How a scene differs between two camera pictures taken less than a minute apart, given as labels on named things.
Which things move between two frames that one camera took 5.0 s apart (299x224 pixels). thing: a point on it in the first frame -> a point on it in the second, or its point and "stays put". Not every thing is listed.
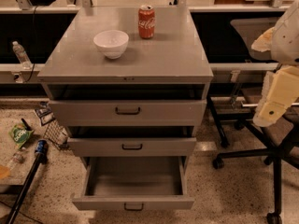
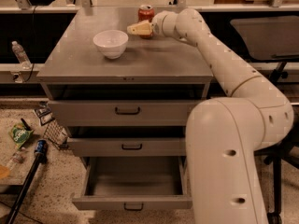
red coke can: [147, 21] stays put
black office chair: [260, 40] stays put
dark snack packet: [45, 112] stays put
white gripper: [287, 36] -> [158, 25]
